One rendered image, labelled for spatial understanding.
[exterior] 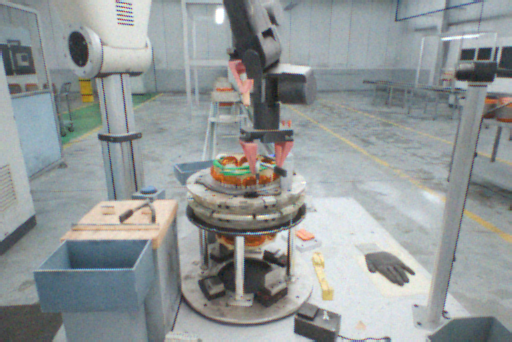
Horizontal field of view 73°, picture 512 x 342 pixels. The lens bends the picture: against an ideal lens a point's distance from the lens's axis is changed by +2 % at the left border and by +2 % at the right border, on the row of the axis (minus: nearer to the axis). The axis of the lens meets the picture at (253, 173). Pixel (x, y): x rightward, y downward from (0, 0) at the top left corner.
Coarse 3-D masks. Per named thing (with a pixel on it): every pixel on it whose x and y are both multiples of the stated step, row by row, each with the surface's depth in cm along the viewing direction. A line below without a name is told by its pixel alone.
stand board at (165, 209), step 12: (108, 204) 84; (120, 204) 84; (132, 204) 84; (156, 204) 84; (168, 204) 84; (84, 216) 78; (96, 216) 78; (108, 216) 78; (132, 216) 78; (144, 216) 78; (156, 216) 78; (168, 216) 78; (60, 240) 68; (156, 240) 68
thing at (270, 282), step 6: (264, 270) 91; (270, 270) 91; (276, 270) 92; (264, 276) 89; (270, 276) 90; (276, 276) 92; (264, 282) 90; (270, 282) 91; (276, 282) 92; (282, 282) 92; (264, 288) 90; (270, 288) 89; (276, 288) 89; (282, 288) 91; (270, 294) 89
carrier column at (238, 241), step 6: (234, 240) 83; (240, 240) 83; (234, 246) 84; (240, 246) 83; (234, 252) 84; (240, 252) 84; (234, 258) 85; (240, 258) 84; (234, 264) 86; (240, 264) 85; (234, 270) 86; (240, 270) 85; (234, 276) 87; (240, 276) 86; (240, 282) 86; (240, 288) 87; (240, 294) 88; (240, 300) 88
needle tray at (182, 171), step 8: (208, 160) 123; (176, 168) 114; (184, 168) 120; (192, 168) 121; (200, 168) 122; (176, 176) 116; (184, 176) 110; (184, 184) 110; (208, 232) 121; (208, 240) 122; (216, 240) 123
